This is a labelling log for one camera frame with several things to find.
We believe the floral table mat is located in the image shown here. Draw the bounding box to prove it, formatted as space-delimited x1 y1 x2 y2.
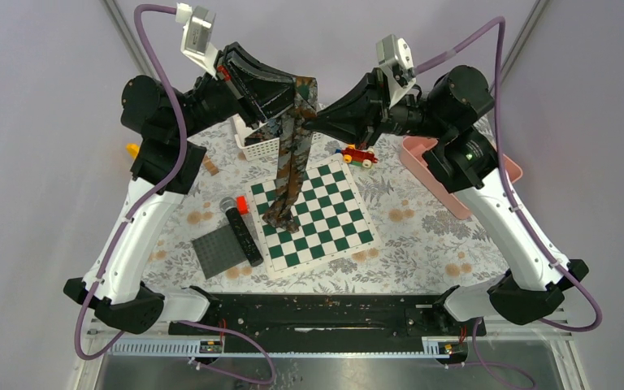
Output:
143 122 507 294

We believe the small red block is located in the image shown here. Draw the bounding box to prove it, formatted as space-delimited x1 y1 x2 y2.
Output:
236 196 249 215

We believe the green white chessboard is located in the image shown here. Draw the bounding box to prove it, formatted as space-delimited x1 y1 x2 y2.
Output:
245 155 381 279

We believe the grey lego baseplate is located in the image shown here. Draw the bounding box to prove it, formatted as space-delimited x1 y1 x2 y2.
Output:
191 225 247 279

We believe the yellow blue toy crane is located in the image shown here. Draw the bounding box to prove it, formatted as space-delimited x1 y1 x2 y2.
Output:
125 143 140 159

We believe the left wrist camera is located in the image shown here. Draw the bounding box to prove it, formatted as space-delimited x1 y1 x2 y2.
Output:
175 2 218 76

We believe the black microphone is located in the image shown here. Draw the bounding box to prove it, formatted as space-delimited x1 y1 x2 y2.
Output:
219 197 263 267

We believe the red toy car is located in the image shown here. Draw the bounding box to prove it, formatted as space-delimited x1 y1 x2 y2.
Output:
335 145 379 168

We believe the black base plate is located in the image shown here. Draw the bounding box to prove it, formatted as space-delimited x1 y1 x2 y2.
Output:
201 293 487 354

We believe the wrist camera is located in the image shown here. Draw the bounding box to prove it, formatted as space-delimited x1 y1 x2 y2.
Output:
376 34 416 108
175 2 218 76

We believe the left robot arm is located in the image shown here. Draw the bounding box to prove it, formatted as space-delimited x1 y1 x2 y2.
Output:
63 43 298 334

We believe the pink compartment tray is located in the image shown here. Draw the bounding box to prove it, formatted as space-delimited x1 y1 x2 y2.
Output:
400 133 522 219

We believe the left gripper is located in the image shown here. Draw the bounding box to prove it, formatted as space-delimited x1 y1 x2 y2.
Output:
174 42 318 140

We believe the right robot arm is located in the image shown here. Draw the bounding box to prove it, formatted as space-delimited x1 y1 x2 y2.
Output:
305 65 588 335

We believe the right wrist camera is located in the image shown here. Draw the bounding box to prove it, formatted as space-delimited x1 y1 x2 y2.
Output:
376 34 416 108

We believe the white plastic basket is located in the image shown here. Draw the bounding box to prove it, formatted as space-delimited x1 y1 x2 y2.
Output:
229 114 321 163

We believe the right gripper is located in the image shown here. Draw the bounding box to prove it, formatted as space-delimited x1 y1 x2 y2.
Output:
303 67 451 150

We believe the brown floral tie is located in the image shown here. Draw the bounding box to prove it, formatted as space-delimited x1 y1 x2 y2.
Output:
262 76 318 233

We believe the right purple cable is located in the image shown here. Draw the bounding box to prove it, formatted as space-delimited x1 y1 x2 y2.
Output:
414 15 604 390

